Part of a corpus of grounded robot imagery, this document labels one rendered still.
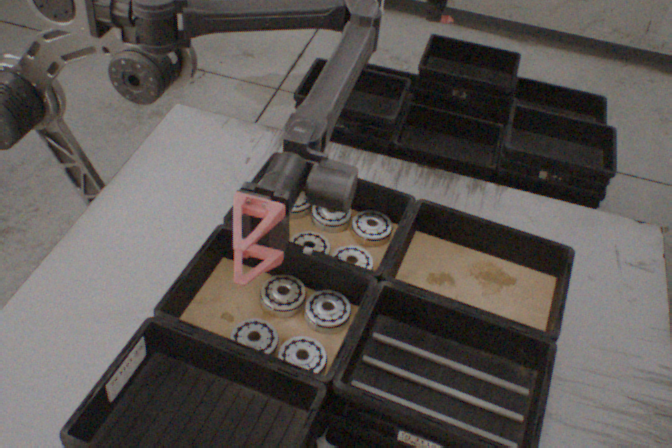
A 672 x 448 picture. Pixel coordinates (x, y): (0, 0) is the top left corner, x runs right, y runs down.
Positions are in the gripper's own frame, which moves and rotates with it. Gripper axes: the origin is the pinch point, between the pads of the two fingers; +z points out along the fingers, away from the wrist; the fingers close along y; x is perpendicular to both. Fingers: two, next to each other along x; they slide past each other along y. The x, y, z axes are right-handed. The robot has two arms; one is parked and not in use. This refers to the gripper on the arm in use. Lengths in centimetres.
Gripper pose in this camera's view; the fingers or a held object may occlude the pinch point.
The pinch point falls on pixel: (241, 262)
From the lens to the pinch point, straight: 88.7
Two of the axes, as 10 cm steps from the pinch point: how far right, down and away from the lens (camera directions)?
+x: -9.6, -2.4, 1.5
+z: -2.7, 6.3, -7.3
